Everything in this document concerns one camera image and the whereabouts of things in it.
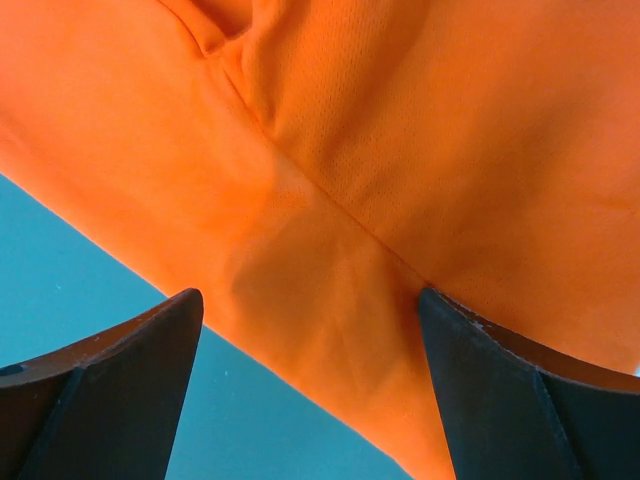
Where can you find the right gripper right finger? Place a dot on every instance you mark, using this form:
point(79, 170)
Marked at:
point(513, 408)

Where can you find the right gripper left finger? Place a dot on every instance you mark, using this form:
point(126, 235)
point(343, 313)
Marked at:
point(107, 406)

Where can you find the orange t shirt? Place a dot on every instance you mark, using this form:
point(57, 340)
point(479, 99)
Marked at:
point(311, 166)

